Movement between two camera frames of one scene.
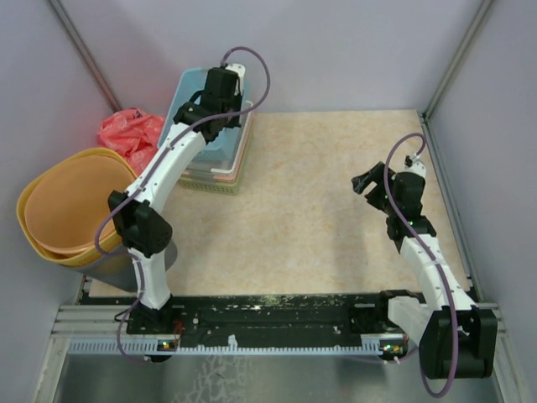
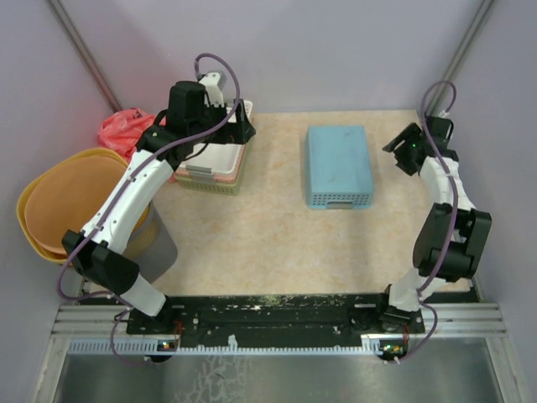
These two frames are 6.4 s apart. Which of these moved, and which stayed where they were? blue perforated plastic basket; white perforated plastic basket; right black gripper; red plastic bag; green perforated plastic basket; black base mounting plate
Moved: right black gripper; blue perforated plastic basket
Stayed: white perforated plastic basket; black base mounting plate; red plastic bag; green perforated plastic basket
